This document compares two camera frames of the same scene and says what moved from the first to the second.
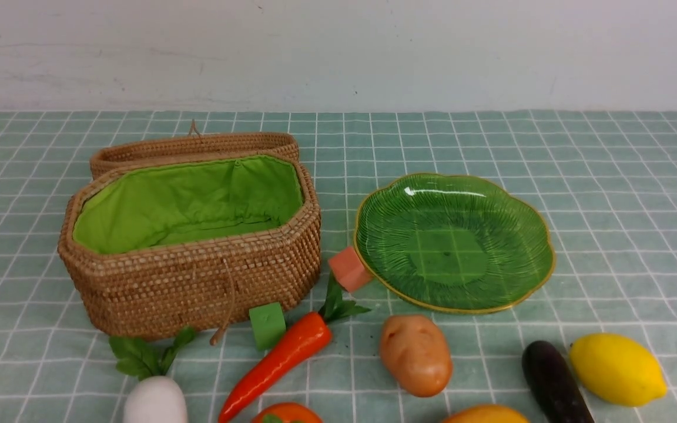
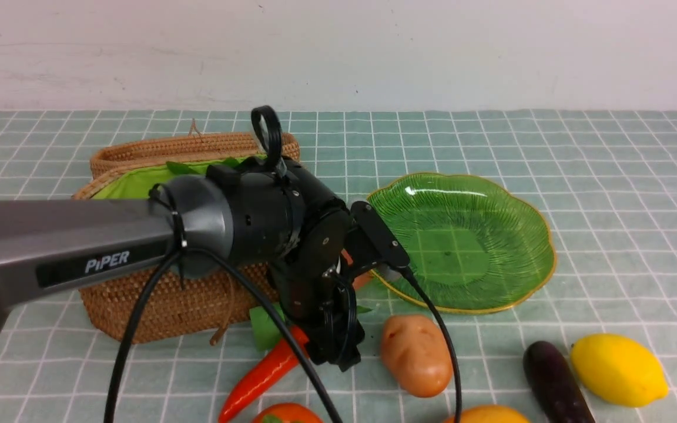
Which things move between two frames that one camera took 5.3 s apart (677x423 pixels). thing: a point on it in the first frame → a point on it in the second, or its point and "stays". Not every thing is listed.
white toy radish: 156,398 → 181,168
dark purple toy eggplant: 554,385 stays
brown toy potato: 416,355 stays
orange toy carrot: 297,344 stays
